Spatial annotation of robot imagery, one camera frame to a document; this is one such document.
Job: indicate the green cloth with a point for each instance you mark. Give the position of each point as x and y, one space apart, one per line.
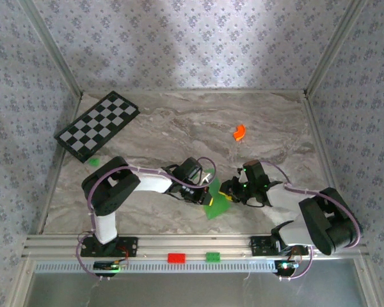
217 209

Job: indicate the red toy brick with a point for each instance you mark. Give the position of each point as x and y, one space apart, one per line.
176 258

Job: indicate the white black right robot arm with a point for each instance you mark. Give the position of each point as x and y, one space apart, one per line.
288 201

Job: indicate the orange curved plastic piece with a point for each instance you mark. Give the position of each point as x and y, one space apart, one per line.
240 131

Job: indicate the black grey checkerboard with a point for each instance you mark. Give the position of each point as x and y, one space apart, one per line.
96 121

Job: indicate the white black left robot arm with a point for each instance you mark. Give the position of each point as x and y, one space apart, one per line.
150 184

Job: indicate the grey metal panel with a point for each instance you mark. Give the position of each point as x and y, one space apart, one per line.
195 291

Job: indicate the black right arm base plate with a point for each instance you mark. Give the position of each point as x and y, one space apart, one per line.
259 246

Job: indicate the aluminium frame bar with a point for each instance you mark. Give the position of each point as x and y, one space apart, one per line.
53 48
334 48
195 91
323 144

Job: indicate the long aluminium mounting rail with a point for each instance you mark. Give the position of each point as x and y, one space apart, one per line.
195 243

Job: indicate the green toy brick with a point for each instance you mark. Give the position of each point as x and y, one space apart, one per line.
212 257

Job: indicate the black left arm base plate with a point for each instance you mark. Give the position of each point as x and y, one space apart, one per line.
129 246

